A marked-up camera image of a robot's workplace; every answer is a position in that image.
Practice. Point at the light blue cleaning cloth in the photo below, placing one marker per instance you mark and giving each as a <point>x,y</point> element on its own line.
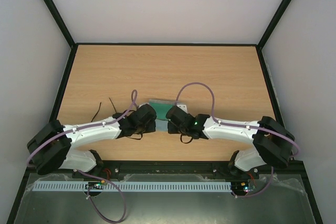
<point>161,125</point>

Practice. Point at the black enclosure frame post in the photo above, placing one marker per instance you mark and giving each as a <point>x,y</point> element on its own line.
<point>60,22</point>

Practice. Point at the grey glasses case green lining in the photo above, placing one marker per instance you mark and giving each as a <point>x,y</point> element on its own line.
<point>161,108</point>

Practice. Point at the black sunglasses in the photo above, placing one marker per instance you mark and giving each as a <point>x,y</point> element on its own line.
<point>105,109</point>

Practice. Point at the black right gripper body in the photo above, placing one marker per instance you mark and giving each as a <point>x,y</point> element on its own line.
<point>171,127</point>

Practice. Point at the black right frame post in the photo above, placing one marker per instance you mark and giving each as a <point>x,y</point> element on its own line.
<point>273,23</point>

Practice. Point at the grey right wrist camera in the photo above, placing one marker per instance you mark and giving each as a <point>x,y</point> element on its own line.
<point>182,106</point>

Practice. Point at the black front mounting rail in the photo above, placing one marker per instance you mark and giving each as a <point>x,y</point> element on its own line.
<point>117,170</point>

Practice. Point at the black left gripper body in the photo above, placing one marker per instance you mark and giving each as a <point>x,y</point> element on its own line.
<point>143,128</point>

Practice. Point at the light blue slotted cable duct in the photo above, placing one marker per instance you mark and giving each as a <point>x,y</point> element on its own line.
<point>72,186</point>

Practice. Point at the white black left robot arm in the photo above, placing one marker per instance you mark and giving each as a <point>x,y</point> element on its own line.
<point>55,146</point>

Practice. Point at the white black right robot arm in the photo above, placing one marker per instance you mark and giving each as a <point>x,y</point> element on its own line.
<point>270,143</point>

